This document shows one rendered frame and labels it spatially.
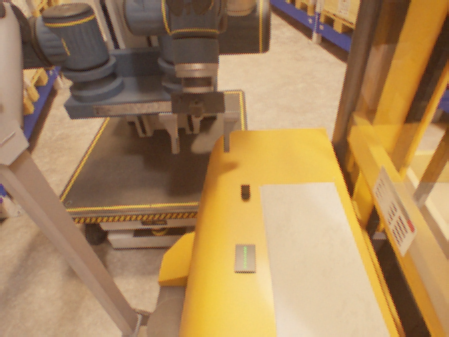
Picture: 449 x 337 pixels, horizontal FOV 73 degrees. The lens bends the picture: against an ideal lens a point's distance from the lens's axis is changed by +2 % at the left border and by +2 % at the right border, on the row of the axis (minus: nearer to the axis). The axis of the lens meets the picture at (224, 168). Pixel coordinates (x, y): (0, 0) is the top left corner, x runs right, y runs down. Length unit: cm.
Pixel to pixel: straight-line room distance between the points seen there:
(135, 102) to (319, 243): 106
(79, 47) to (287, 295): 123
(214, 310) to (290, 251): 18
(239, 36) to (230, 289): 96
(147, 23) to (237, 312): 74
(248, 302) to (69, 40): 121
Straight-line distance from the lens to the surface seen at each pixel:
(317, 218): 67
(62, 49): 147
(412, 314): 99
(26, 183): 63
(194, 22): 71
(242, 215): 67
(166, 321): 107
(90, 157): 194
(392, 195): 60
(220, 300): 57
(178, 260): 127
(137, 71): 166
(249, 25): 126
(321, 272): 60
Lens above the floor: 141
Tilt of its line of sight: 41 degrees down
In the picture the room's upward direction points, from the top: 6 degrees counter-clockwise
